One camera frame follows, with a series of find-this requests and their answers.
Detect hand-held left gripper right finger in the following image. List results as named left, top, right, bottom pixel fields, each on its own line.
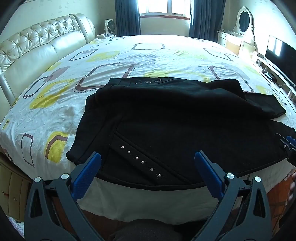
left=191, top=151, right=273, bottom=241

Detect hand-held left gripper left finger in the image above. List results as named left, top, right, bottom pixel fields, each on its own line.
left=24, top=151, right=104, bottom=241

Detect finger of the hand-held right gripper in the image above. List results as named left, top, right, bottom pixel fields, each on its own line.
left=286, top=149, right=296, bottom=164
left=275, top=133, right=296, bottom=151

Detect black studded pants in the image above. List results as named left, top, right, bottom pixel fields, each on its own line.
left=66, top=77, right=296, bottom=192

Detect person's right hand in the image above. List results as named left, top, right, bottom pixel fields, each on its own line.
left=287, top=169, right=296, bottom=202

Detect white television stand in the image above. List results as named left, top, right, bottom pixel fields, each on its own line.
left=255, top=52, right=296, bottom=109

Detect black flat television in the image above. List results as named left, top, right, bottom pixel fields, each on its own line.
left=265, top=35, right=296, bottom=87

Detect purple patterned cloth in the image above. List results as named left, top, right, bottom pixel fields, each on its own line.
left=6, top=215, right=25, bottom=241

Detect white dresser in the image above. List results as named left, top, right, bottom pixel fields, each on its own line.
left=217, top=30, right=258, bottom=58

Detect bed with patterned sheet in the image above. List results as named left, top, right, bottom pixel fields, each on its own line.
left=0, top=35, right=296, bottom=223

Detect white oval vanity mirror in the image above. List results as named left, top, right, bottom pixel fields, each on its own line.
left=232, top=6, right=256, bottom=42

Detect cream tufted leather headboard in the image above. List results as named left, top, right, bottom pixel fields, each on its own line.
left=0, top=13, right=96, bottom=121

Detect white box fan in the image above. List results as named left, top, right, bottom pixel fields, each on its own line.
left=104, top=19, right=116, bottom=37

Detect dark blue curtain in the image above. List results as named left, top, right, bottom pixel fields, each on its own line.
left=115, top=0, right=141, bottom=37
left=189, top=0, right=226, bottom=39

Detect bright window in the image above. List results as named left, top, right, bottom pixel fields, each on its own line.
left=138, top=0, right=192, bottom=17

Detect beige padded bed frame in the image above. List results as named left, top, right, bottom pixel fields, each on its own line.
left=0, top=153, right=33, bottom=223

